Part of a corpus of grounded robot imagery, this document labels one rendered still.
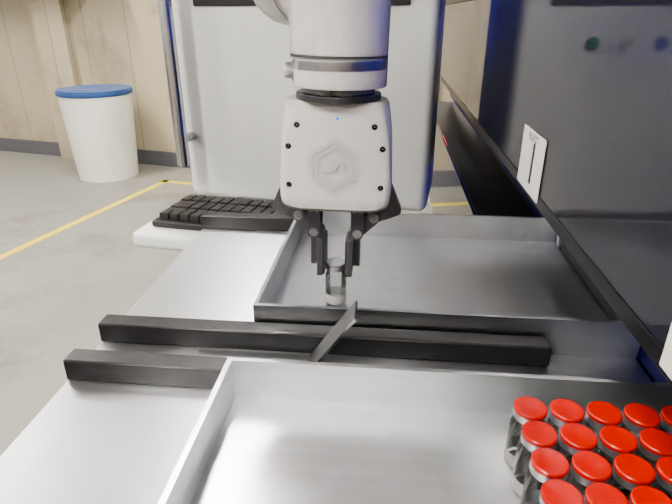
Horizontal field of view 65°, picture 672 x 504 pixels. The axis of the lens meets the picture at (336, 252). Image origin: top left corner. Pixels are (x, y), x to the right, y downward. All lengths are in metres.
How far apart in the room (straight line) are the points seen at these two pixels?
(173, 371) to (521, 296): 0.36
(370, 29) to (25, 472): 0.40
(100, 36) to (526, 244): 4.40
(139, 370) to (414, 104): 0.71
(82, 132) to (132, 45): 0.84
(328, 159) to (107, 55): 4.42
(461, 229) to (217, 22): 0.62
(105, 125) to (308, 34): 3.86
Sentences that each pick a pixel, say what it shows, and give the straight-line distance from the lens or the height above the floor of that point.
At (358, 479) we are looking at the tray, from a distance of 0.37.
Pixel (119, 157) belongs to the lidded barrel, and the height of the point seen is 0.18.
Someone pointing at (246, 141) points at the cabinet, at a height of 0.92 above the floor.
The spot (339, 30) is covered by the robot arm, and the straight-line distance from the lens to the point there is 0.44.
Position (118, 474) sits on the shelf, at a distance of 0.40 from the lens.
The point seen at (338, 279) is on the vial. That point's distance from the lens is 0.53.
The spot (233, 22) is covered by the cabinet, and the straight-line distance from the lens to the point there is 1.07.
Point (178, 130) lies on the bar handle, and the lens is 1.08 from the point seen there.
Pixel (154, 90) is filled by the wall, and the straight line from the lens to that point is 4.63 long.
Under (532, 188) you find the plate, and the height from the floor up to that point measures 1.00.
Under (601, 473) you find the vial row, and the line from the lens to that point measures 0.34.
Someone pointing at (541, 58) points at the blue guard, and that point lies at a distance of 0.58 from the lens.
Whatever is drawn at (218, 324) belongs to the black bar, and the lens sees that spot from 0.49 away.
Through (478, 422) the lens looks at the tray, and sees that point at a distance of 0.42.
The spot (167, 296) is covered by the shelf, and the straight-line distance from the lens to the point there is 0.60.
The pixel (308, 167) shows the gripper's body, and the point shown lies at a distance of 0.47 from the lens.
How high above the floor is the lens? 1.15
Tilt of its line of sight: 24 degrees down
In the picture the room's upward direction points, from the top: straight up
